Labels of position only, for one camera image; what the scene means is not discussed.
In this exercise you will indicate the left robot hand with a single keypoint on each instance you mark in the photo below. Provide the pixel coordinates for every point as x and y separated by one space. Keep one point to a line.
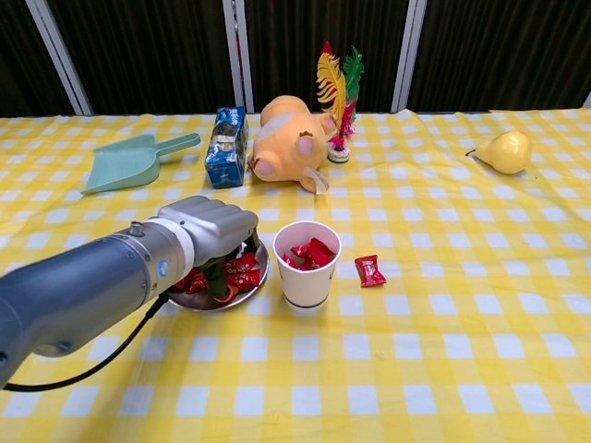
212 221

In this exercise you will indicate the red candy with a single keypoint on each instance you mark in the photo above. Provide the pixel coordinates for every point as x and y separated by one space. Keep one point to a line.
370 272
321 253
191 282
297 254
242 272

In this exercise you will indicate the white paper cup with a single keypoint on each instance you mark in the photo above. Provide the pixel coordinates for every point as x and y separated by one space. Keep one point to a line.
305 290

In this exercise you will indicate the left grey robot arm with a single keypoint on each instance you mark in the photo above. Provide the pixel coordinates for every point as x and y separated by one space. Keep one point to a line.
83 286

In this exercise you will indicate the round metal plate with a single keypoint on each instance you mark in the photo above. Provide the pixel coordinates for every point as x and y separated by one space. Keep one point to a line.
198 302

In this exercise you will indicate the blue cookie package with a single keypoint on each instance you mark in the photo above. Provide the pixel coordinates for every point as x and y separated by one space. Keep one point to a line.
226 157

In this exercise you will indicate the teal plastic dustpan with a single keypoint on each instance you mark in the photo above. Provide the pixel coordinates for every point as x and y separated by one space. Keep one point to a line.
124 164

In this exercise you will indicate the orange plush toy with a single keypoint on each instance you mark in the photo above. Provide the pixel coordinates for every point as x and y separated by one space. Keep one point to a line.
286 143

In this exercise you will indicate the colourful feather shuttlecock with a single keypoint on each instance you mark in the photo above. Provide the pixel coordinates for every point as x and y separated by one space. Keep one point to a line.
337 101

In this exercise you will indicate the black pleated curtain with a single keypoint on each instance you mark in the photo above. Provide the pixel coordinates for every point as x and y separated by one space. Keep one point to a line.
508 51
18 55
148 51
286 41

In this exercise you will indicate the yellow white checked tablecloth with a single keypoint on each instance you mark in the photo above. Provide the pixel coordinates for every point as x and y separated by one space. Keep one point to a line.
415 346

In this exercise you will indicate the yellow pear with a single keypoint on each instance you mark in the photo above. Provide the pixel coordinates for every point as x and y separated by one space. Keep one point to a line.
505 152

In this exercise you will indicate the aluminium frame post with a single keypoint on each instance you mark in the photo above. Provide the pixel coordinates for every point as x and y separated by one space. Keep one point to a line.
239 55
60 55
408 55

